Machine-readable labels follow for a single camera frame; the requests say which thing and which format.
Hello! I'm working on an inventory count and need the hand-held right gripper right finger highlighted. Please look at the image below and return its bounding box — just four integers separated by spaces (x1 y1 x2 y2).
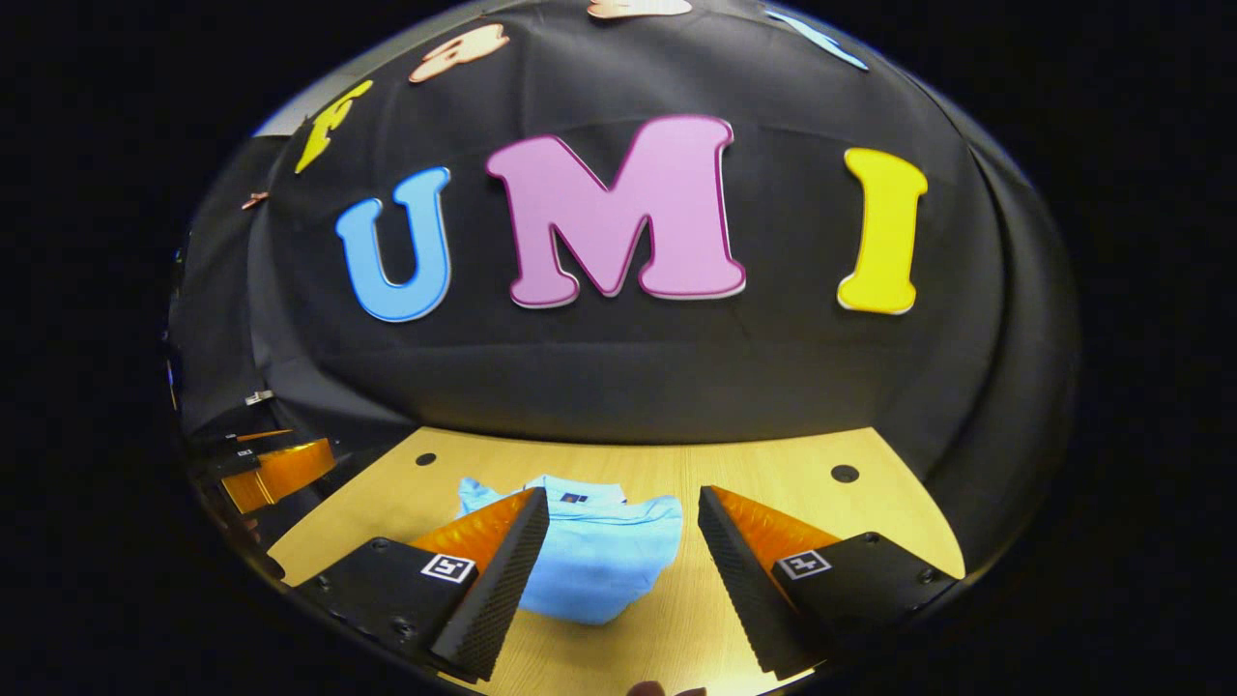
698 485 967 680

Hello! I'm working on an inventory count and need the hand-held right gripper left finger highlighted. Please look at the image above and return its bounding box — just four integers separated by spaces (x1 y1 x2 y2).
290 486 552 682

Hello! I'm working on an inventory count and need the light blue T-shirt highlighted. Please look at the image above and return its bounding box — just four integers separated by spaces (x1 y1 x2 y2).
456 474 684 626

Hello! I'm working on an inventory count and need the black backdrop cloth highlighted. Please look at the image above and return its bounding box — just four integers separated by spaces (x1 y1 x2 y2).
164 0 1081 581

